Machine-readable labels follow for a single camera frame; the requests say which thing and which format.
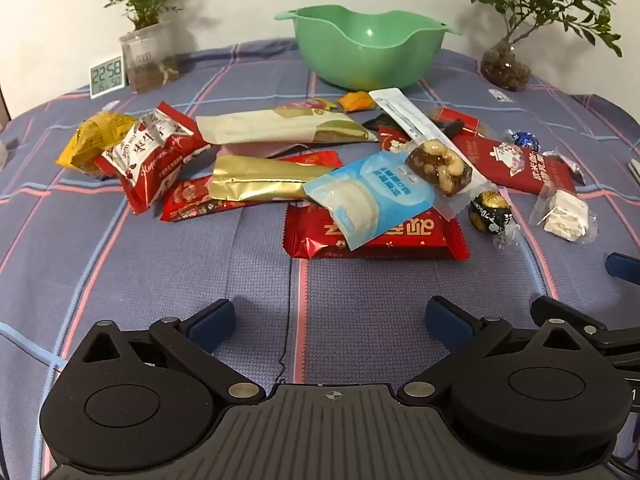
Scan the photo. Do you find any black packet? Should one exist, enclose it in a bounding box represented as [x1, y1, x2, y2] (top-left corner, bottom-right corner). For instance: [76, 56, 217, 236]
[361, 111, 467, 143]

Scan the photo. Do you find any small digital clock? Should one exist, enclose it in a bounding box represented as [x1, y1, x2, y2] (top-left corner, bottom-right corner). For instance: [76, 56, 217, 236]
[89, 55, 124, 99]

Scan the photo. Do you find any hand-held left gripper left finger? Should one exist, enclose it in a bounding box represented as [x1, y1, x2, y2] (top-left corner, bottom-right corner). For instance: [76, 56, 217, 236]
[67, 298, 267, 406]

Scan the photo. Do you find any clear nut bar packet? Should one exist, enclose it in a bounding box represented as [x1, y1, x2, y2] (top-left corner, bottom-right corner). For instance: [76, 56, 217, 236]
[367, 88, 489, 222]

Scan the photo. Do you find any small orange packet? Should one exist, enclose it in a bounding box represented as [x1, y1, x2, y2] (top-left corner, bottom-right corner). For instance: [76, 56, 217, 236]
[337, 90, 377, 112]

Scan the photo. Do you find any light blue snack packet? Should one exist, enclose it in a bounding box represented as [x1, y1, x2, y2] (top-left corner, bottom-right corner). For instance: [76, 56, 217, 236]
[302, 151, 437, 252]

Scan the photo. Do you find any gold black foil chocolate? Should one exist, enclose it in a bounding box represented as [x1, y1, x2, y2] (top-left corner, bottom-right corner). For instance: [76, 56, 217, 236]
[467, 187, 522, 251]

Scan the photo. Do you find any red white snack packet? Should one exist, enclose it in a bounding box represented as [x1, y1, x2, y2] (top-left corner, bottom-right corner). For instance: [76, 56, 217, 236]
[94, 101, 212, 216]

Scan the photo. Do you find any blue plaid tablecloth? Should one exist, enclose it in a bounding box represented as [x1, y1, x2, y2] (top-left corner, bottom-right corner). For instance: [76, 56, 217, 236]
[0, 37, 640, 480]

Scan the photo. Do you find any clear packet of white candy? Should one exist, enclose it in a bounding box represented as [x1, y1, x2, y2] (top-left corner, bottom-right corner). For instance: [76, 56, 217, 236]
[529, 189, 599, 245]

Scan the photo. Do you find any plant in clear square container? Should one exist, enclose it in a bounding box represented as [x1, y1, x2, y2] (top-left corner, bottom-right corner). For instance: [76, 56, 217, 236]
[100, 0, 201, 95]

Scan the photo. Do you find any red packet with white print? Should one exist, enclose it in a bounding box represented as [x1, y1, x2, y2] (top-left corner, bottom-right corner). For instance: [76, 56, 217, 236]
[449, 134, 577, 196]

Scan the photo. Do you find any pink yellow packet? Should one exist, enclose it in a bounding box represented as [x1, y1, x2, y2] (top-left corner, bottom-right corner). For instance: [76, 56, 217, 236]
[272, 98, 339, 112]

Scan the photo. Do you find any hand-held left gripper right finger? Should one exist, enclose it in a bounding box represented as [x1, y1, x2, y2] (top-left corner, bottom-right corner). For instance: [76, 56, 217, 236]
[397, 296, 596, 405]

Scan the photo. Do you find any yellow snack packet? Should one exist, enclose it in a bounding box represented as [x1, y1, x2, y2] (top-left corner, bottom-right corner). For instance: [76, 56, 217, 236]
[55, 112, 138, 181]

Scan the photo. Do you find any plant in round glass vase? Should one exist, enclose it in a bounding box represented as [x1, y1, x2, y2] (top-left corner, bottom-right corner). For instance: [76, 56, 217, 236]
[455, 0, 626, 92]

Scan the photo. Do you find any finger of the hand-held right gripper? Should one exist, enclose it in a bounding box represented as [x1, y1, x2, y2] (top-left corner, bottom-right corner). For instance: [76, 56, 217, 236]
[606, 252, 640, 281]
[530, 296, 640, 368]

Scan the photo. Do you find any large red snack packet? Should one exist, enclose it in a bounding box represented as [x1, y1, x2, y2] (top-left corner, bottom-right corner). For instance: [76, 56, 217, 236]
[282, 204, 472, 262]

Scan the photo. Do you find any green plastic bowl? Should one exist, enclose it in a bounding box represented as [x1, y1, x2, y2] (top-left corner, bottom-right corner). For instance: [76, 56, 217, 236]
[274, 5, 463, 92]

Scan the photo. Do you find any cream green long packet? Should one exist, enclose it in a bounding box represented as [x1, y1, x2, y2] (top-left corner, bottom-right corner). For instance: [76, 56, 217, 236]
[195, 107, 379, 147]

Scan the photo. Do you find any red box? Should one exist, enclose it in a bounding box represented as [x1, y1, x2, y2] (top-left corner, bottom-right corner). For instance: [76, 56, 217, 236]
[434, 107, 494, 139]

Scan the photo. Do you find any small red packet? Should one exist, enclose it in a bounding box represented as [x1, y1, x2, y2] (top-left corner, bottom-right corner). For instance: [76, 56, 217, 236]
[376, 125, 418, 155]

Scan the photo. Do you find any gold foil packet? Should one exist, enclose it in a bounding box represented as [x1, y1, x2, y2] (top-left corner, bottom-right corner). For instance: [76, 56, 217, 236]
[207, 155, 346, 204]

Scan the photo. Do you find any blue foil candy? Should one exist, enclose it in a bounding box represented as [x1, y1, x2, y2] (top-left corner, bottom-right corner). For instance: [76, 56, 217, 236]
[502, 129, 544, 154]

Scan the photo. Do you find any long red flower-print packet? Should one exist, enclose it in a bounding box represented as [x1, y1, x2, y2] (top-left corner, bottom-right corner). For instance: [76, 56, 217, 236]
[160, 150, 344, 223]

